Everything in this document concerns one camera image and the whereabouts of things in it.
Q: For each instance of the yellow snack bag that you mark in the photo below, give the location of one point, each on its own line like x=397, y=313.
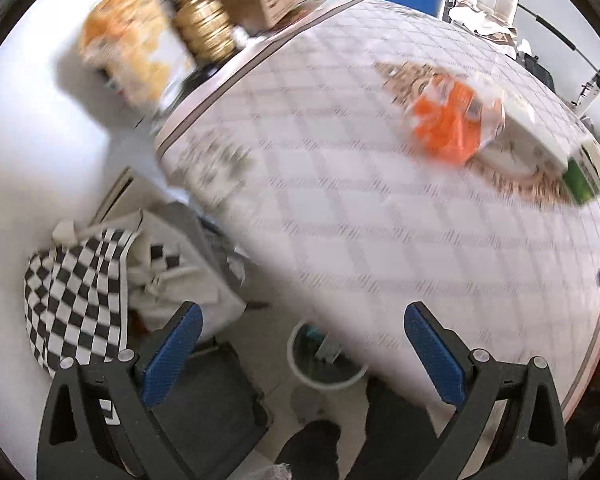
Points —
x=130, y=50

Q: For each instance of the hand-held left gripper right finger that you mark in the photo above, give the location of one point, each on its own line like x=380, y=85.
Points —
x=432, y=355

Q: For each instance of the person's dark trousered legs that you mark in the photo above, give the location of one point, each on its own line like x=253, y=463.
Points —
x=395, y=425

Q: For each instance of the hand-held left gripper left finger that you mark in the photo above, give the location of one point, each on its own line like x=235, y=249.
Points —
x=175, y=355

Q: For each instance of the white flat board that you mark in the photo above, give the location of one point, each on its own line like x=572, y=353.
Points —
x=115, y=195

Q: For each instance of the white round waste bin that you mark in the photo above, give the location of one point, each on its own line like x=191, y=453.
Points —
x=325, y=377

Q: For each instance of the orange plastic bag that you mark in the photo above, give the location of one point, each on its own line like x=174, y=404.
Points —
x=445, y=120

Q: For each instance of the checkered canvas tote bag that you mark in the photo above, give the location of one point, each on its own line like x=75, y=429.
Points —
x=80, y=300

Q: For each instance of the floral patterned tablecloth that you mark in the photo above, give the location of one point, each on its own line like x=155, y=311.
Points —
x=330, y=210

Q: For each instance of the beige paper sheets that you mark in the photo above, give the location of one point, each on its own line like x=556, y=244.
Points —
x=480, y=21

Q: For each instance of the green white carton box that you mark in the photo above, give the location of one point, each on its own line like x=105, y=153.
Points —
x=582, y=180

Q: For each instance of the gold grenade-shaped bottle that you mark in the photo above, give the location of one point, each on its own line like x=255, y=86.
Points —
x=205, y=25

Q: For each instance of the long white box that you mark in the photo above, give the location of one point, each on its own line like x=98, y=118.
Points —
x=535, y=142

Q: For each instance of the black square seat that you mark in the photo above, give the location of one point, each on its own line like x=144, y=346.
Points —
x=205, y=410

